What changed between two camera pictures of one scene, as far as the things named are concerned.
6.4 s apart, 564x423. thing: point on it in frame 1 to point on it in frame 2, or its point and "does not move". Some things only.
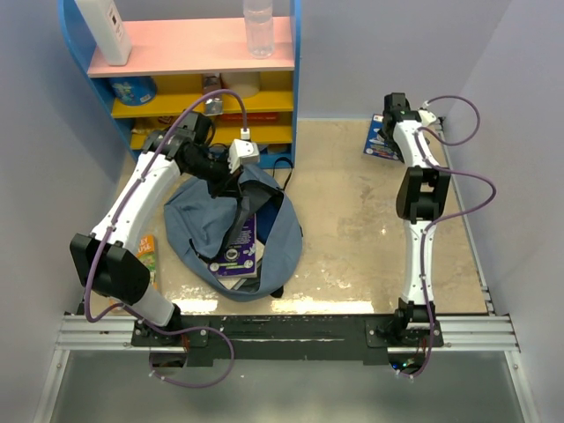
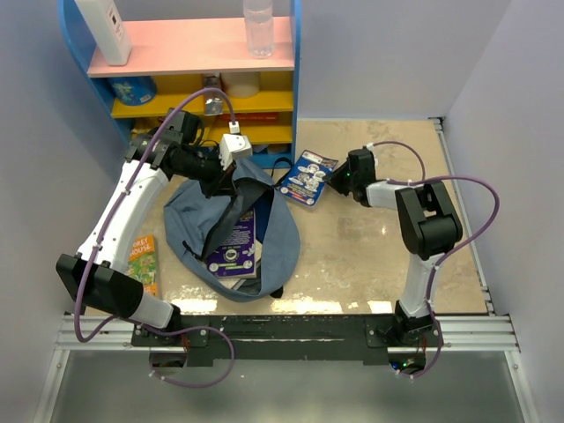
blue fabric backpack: [197, 225] does not move
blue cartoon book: [375, 144] to [306, 182]
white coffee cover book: [233, 283] does not move
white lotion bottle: [108, 29] does not move
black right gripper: [394, 146] to [333, 181]
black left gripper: [228, 185] does not move
